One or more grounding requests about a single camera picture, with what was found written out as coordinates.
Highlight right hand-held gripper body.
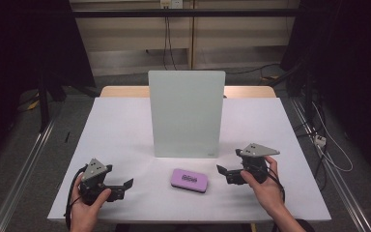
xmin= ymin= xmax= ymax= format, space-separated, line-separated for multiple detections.
xmin=225 ymin=142 xmax=281 ymax=186

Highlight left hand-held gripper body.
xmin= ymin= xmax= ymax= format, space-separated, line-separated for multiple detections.
xmin=78 ymin=158 xmax=126 ymax=206

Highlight purple whiteboard eraser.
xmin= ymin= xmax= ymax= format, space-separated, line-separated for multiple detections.
xmin=170 ymin=167 xmax=210 ymax=194

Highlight person's right hand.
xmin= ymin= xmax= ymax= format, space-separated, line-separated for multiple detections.
xmin=240 ymin=155 xmax=287 ymax=219

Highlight person's left hand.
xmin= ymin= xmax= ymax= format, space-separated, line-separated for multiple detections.
xmin=69 ymin=174 xmax=112 ymax=232

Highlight white table cover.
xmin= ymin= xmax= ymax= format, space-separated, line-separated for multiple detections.
xmin=46 ymin=96 xmax=332 ymax=224

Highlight white power adapter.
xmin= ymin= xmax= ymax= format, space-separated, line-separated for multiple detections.
xmin=313 ymin=133 xmax=328 ymax=148

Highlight frosted glass whiteboard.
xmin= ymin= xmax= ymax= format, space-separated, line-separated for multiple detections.
xmin=148 ymin=70 xmax=227 ymax=160

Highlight wooden table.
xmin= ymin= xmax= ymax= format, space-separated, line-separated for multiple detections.
xmin=100 ymin=85 xmax=277 ymax=99

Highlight black metal stand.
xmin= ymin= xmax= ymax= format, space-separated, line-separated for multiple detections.
xmin=36 ymin=72 xmax=66 ymax=133

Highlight black curtain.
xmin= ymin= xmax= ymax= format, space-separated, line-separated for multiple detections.
xmin=0 ymin=0 xmax=97 ymax=170
xmin=279 ymin=0 xmax=371 ymax=187

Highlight black horizontal bar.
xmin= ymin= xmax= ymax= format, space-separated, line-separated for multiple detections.
xmin=71 ymin=8 xmax=303 ymax=18

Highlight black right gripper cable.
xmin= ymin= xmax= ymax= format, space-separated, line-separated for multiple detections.
xmin=263 ymin=166 xmax=287 ymax=205

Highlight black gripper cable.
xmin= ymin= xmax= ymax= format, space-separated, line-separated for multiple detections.
xmin=64 ymin=164 xmax=89 ymax=230
xmin=263 ymin=166 xmax=287 ymax=205

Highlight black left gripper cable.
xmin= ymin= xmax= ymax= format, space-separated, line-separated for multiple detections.
xmin=64 ymin=164 xmax=89 ymax=230

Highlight aluminium floor rail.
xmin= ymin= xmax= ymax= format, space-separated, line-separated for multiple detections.
xmin=290 ymin=97 xmax=371 ymax=232
xmin=0 ymin=117 xmax=56 ymax=232

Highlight black floor cable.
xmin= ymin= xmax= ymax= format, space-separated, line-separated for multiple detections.
xmin=224 ymin=63 xmax=282 ymax=75

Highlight white cable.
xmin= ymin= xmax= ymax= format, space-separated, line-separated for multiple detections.
xmin=311 ymin=101 xmax=355 ymax=173

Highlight black hanging cables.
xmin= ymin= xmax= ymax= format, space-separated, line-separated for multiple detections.
xmin=161 ymin=15 xmax=179 ymax=71

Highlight white wall socket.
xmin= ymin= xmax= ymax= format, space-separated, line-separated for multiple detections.
xmin=159 ymin=0 xmax=185 ymax=10

